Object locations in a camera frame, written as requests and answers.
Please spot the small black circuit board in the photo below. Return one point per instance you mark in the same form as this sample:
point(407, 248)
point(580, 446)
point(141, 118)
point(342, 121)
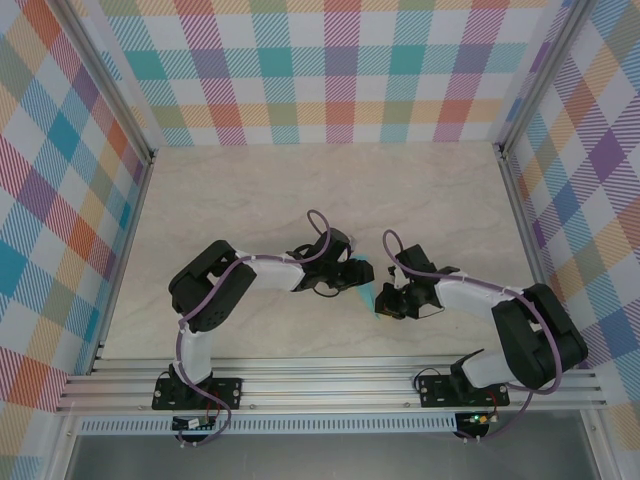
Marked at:
point(190, 424)

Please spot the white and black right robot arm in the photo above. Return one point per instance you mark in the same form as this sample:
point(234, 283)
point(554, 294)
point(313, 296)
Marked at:
point(470, 297)

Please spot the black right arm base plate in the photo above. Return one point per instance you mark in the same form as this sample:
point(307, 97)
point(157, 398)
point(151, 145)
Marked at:
point(432, 392)

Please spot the circuit board with green light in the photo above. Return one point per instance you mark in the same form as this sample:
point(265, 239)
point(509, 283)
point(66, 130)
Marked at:
point(480, 419)

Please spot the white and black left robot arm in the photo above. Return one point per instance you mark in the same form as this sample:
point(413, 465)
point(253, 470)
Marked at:
point(275, 273)

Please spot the grey metal panel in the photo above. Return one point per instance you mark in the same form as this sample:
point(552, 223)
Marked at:
point(325, 457)

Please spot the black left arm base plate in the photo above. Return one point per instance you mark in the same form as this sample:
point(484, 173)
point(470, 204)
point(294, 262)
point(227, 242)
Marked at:
point(230, 390)

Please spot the light blue cloth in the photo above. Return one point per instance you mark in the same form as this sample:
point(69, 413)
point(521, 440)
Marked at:
point(367, 297)

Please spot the aluminium corner post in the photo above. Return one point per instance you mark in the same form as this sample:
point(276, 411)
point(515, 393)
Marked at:
point(542, 75)
point(110, 82)

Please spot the aluminium mounting rail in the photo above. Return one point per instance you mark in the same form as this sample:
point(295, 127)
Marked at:
point(325, 385)

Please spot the aluminium side rail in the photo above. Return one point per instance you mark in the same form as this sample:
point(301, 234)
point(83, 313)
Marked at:
point(120, 265)
point(529, 235)

